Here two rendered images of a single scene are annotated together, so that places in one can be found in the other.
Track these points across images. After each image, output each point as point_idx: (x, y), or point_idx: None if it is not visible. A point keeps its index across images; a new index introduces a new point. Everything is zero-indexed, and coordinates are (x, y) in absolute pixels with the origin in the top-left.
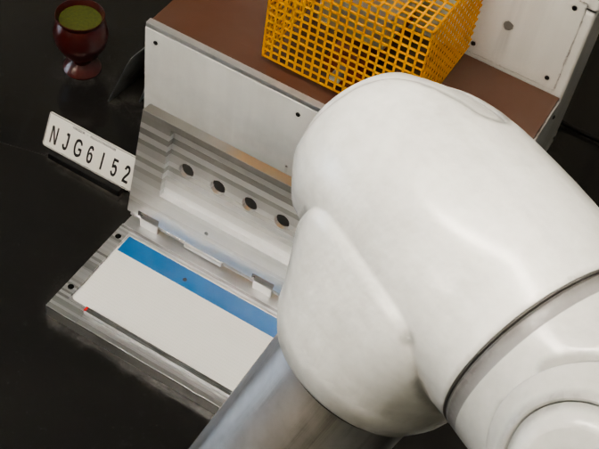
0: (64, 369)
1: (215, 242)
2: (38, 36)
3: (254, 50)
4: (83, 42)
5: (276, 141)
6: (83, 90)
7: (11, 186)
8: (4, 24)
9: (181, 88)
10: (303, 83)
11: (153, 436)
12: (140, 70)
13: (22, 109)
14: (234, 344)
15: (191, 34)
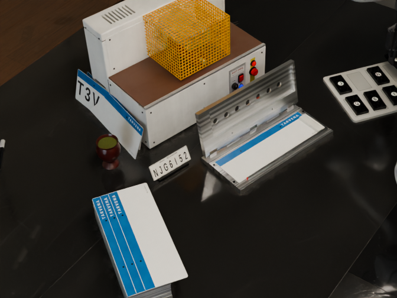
0: (266, 193)
1: (236, 132)
2: (84, 175)
3: (172, 83)
4: (119, 146)
5: (199, 101)
6: (124, 165)
7: (171, 196)
8: (71, 185)
9: (162, 120)
10: (195, 75)
11: (302, 174)
12: (127, 142)
13: (127, 186)
14: (273, 143)
15: (157, 98)
